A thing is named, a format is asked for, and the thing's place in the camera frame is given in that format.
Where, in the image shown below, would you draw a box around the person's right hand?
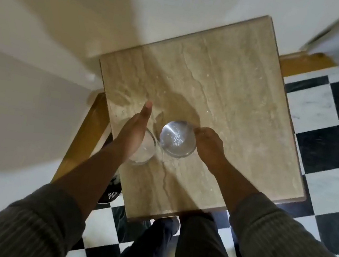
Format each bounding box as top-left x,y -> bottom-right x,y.
188,125 -> 232,176

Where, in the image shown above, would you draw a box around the person's left hand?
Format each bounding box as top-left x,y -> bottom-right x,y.
109,96 -> 154,165

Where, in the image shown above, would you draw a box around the clear drinking glass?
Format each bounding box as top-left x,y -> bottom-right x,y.
126,126 -> 160,168
157,118 -> 201,161

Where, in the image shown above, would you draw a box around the person's left forearm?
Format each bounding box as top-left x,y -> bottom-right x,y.
0,126 -> 134,257

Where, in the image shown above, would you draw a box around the person's right forearm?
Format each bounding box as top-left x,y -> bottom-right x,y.
197,157 -> 339,257

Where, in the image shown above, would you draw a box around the round black floor drain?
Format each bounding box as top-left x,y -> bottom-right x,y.
96,171 -> 125,207

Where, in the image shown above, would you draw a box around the person's dark trousers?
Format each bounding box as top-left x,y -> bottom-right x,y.
110,200 -> 255,257

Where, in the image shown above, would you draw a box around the wooden door threshold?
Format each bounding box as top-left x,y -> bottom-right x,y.
276,47 -> 339,84

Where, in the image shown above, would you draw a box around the wooden table frame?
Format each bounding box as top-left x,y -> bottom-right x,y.
50,86 -> 118,192

